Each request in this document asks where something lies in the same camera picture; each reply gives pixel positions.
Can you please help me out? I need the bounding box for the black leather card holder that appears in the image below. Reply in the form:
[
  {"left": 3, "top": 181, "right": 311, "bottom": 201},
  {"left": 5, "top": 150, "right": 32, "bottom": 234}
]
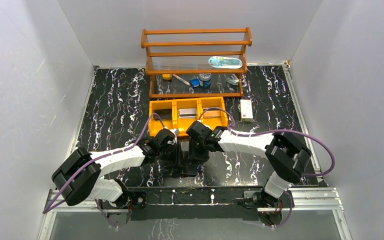
[{"left": 171, "top": 156, "right": 198, "bottom": 178}]

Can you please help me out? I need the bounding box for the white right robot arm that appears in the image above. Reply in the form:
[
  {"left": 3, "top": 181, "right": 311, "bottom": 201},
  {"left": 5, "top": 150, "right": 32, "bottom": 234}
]
[{"left": 186, "top": 121, "right": 312, "bottom": 207}]

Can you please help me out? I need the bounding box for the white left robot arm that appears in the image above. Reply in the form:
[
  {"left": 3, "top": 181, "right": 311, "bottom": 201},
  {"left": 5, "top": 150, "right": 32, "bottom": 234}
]
[{"left": 51, "top": 127, "right": 179, "bottom": 208}]

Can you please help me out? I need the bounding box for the black cards stack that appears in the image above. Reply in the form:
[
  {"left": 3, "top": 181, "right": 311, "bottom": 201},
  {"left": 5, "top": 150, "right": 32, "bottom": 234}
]
[{"left": 153, "top": 108, "right": 172, "bottom": 121}]

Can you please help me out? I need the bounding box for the gold cards stack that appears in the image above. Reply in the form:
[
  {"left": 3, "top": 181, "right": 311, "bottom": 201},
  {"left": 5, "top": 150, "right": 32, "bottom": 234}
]
[{"left": 202, "top": 107, "right": 223, "bottom": 119}]

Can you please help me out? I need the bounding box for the silver cards stack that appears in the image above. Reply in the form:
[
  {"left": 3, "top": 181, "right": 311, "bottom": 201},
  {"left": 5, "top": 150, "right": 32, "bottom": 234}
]
[{"left": 178, "top": 108, "right": 197, "bottom": 119}]

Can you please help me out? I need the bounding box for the right yellow plastic bin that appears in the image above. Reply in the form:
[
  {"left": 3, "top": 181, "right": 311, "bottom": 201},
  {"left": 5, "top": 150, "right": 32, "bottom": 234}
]
[{"left": 199, "top": 96, "right": 229, "bottom": 130}]

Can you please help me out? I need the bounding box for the yellow plastic bin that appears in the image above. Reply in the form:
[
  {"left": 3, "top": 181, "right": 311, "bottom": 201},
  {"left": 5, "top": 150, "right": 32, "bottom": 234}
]
[
  {"left": 148, "top": 100, "right": 174, "bottom": 137},
  {"left": 199, "top": 96, "right": 229, "bottom": 130},
  {"left": 172, "top": 98, "right": 201, "bottom": 137}
]

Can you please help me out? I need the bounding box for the middle yellow plastic bin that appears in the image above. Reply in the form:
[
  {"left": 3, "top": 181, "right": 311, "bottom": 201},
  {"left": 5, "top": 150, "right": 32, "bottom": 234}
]
[{"left": 172, "top": 98, "right": 201, "bottom": 137}]

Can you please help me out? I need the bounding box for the left yellow plastic bin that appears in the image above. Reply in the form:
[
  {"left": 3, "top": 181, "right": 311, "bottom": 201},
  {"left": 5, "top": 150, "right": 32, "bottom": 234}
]
[{"left": 148, "top": 100, "right": 174, "bottom": 137}]

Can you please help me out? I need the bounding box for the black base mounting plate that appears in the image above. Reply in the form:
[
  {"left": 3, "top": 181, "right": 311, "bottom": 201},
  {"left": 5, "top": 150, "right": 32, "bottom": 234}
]
[{"left": 97, "top": 186, "right": 292, "bottom": 224}]

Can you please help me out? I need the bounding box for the white small box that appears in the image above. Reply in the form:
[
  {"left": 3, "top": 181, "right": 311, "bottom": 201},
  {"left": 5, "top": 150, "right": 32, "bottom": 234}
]
[{"left": 239, "top": 99, "right": 254, "bottom": 122}]

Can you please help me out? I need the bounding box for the round tape tin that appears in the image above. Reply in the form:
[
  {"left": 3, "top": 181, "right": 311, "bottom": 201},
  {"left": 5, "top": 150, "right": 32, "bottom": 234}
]
[{"left": 198, "top": 73, "right": 212, "bottom": 88}]

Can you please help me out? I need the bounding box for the red white marker pen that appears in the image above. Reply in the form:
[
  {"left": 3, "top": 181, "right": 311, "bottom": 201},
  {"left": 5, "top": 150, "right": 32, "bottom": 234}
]
[{"left": 172, "top": 74, "right": 191, "bottom": 87}]

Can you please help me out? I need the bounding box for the small yellow object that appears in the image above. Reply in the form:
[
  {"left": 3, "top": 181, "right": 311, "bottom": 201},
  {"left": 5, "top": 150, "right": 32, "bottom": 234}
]
[{"left": 161, "top": 73, "right": 173, "bottom": 81}]

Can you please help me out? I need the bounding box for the grey stapler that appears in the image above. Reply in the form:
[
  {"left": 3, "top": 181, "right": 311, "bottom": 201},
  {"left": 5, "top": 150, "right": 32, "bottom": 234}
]
[{"left": 225, "top": 74, "right": 240, "bottom": 86}]

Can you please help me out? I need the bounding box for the orange wooden shelf rack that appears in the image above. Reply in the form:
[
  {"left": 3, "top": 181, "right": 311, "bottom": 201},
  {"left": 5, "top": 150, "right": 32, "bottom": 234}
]
[{"left": 140, "top": 26, "right": 253, "bottom": 99}]

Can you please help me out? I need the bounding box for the blue blister pack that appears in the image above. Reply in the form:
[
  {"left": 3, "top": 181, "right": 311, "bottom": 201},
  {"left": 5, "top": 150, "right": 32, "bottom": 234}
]
[{"left": 208, "top": 56, "right": 243, "bottom": 69}]

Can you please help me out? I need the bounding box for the aluminium frame rail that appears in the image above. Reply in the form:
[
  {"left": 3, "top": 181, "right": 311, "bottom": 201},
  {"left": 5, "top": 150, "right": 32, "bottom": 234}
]
[{"left": 37, "top": 187, "right": 352, "bottom": 240}]

